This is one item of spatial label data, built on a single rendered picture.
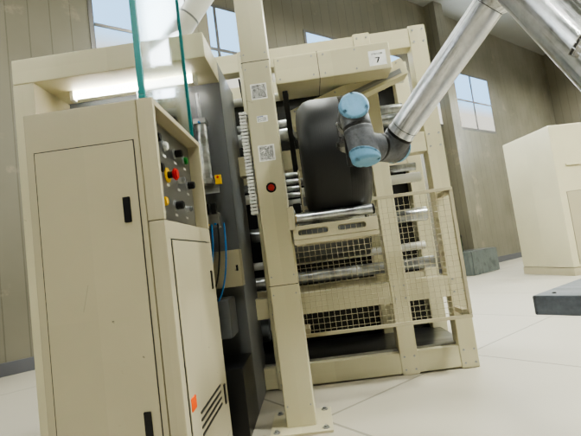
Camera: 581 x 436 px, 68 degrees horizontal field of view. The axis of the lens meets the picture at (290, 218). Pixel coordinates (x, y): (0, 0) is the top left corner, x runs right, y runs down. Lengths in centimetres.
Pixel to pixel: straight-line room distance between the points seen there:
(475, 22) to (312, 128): 76
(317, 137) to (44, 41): 411
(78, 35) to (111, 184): 430
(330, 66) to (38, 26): 379
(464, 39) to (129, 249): 110
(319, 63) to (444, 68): 114
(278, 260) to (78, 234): 88
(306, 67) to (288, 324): 131
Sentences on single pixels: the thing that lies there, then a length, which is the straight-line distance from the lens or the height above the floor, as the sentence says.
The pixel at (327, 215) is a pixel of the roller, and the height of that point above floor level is 89.
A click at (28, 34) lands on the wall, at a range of 547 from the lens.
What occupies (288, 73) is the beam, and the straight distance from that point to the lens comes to 236.
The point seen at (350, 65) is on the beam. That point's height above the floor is 168.
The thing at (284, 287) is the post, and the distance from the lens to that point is 192.
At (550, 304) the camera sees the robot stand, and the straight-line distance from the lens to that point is 102.
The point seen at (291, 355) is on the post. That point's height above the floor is 32.
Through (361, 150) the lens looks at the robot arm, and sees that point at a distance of 131.
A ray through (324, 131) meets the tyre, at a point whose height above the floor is 123.
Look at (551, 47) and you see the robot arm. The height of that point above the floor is 110.
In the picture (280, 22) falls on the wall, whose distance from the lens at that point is 712.
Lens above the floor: 75
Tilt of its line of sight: 5 degrees up
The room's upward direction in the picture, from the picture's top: 7 degrees counter-clockwise
